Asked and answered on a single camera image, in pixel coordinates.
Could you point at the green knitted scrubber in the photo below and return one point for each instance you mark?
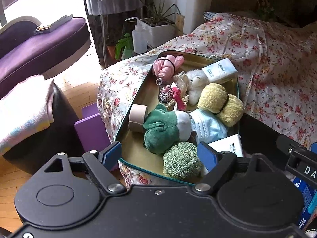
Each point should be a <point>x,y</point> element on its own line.
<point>180,162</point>

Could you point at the white wash bottle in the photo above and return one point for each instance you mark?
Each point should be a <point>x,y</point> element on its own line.
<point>140,39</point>

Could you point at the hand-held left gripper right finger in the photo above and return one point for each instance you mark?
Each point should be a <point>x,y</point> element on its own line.
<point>206,155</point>

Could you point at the green plush toy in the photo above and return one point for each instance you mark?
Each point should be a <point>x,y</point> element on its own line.
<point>158,129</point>

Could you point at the floral bedspread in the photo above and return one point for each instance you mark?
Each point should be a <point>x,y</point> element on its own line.
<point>272,67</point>

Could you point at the side table with grey cover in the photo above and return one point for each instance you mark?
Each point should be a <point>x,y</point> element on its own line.
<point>111,0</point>

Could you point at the white tissue pack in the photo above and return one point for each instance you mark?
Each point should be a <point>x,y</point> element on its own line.
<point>229,145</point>
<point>218,69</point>

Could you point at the blue face mask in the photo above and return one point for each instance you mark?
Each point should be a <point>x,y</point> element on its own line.
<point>208,129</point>

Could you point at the pink cloth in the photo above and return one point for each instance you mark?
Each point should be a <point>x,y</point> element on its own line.
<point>162,67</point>

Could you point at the green spray bottle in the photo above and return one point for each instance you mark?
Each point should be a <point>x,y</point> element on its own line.
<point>123,45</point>

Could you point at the colourful picture book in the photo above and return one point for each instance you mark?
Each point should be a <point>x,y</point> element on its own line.
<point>266,5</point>

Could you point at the white plush bear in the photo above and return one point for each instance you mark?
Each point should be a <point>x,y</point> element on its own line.
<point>195,81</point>

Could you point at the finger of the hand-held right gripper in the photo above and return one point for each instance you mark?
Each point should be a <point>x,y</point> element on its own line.
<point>292,145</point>

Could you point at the pink towel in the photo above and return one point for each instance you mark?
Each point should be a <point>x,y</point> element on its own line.
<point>22,114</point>

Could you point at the potted plant in white pot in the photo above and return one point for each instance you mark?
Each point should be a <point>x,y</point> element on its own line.
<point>161,33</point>

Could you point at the blue packet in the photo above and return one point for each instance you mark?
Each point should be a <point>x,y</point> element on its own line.
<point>307,198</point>

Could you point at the brown tape roll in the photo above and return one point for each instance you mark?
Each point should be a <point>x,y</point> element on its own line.
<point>135,115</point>

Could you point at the small wooden board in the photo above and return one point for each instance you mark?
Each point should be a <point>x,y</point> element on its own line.
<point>180,23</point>

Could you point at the gold metal tin tray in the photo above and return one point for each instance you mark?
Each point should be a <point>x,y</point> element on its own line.
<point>138,148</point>

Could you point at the dark book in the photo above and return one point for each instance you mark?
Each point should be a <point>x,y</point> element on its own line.
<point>53,24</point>

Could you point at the purple foam block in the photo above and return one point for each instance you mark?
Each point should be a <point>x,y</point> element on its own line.
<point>89,131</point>

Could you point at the purple chair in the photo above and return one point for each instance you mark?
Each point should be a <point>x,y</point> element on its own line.
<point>37,52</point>

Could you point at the black stool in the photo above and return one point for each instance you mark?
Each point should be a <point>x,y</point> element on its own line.
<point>57,138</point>

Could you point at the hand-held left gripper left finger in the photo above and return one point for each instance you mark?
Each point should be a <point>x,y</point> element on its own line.
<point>112,155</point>

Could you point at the yellow towel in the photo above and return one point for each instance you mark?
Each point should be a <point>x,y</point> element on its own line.
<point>213,96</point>

